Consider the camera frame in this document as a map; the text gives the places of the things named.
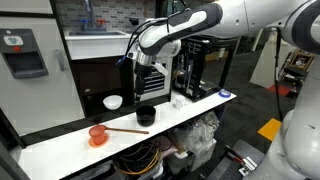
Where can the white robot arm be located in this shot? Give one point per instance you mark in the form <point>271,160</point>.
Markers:
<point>233,16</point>

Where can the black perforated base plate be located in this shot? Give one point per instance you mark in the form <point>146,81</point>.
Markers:
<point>226,163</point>

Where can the clear plastic bag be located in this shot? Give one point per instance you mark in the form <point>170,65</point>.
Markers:
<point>196,133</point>

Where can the white bowl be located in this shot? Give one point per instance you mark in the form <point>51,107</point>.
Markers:
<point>112,101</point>

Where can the blue tape roll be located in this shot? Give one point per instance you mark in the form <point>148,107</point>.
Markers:
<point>224,93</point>

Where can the white toy fridge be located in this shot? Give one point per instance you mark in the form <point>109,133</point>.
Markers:
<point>36,93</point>

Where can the white plastic container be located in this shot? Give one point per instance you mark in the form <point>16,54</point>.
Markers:
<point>178,163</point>

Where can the grey pot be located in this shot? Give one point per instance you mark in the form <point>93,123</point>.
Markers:
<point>134,21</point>

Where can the orange saucer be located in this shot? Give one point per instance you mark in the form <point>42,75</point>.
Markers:
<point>105,142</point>

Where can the wooden spoon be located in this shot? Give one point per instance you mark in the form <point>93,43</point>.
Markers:
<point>130,130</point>

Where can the orange plastic cup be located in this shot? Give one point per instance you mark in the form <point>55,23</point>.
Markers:
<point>97,134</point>

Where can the black 3D printer frame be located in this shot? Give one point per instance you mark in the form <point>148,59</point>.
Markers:
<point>193,66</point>

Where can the white board panel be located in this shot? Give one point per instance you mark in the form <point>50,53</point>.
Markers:
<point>263,63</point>

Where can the white toy kitchen stove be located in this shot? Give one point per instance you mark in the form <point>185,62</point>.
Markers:
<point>96,46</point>

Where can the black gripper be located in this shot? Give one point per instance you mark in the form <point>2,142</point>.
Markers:
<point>142,73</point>

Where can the yellow floor marker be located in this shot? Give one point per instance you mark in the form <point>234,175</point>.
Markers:
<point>270,129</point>

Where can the red floor marker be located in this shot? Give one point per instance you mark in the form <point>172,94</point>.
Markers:
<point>278,89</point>

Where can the silver metal bracket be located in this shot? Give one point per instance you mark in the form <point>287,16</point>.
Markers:
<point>248,165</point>

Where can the grey toy faucet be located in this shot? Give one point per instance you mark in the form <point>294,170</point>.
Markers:
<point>89,13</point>

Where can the pink plastic container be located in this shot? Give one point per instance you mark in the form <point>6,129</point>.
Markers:
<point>166,145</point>

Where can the black mug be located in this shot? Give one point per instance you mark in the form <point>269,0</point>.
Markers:
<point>146,115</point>

